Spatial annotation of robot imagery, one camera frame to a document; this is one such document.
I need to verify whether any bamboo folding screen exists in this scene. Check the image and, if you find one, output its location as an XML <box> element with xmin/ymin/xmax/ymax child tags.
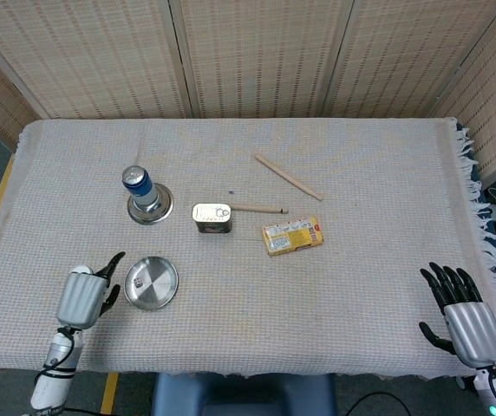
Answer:
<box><xmin>0</xmin><ymin>0</ymin><xmax>496</xmax><ymax>179</ymax></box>

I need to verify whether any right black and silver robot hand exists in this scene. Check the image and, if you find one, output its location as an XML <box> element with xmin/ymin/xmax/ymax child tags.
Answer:
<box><xmin>418</xmin><ymin>261</ymin><xmax>496</xmax><ymax>370</ymax></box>

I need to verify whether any long tapered wooden stick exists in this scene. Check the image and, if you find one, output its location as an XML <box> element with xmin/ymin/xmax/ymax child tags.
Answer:
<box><xmin>254</xmin><ymin>152</ymin><xmax>324</xmax><ymax>202</ymax></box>

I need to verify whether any blue and silver drink can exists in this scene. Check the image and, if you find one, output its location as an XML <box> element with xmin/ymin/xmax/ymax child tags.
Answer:
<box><xmin>121</xmin><ymin>165</ymin><xmax>161</xmax><ymax>212</ymax></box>

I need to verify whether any yellow printed flat box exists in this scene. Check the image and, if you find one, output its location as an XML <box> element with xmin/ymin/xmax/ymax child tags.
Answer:
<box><xmin>261</xmin><ymin>216</ymin><xmax>326</xmax><ymax>257</ymax></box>

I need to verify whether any short grooved wooden stick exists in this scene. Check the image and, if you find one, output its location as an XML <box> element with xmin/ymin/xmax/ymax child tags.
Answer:
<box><xmin>232</xmin><ymin>204</ymin><xmax>290</xmax><ymax>215</ymax></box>

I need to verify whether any beige waffle-weave fringed tablecloth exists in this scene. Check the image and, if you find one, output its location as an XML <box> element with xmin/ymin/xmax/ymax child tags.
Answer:
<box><xmin>0</xmin><ymin>116</ymin><xmax>496</xmax><ymax>382</ymax></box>

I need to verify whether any round steel plate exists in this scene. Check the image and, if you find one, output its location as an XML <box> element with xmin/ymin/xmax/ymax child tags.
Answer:
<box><xmin>123</xmin><ymin>256</ymin><xmax>179</xmax><ymax>312</ymax></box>

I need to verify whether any dark luncheon meat tin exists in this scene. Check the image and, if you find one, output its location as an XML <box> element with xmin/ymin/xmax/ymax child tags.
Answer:
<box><xmin>192</xmin><ymin>202</ymin><xmax>234</xmax><ymax>236</ymax></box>

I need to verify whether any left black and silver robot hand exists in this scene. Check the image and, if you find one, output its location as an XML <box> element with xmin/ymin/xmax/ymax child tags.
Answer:
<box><xmin>55</xmin><ymin>251</ymin><xmax>127</xmax><ymax>330</ymax></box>

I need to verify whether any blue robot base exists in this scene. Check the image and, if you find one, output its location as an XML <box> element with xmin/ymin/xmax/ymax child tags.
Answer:
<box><xmin>150</xmin><ymin>372</ymin><xmax>338</xmax><ymax>416</ymax></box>

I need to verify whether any black floor cable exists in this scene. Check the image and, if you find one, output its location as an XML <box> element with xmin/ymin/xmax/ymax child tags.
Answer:
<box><xmin>346</xmin><ymin>391</ymin><xmax>408</xmax><ymax>416</ymax></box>

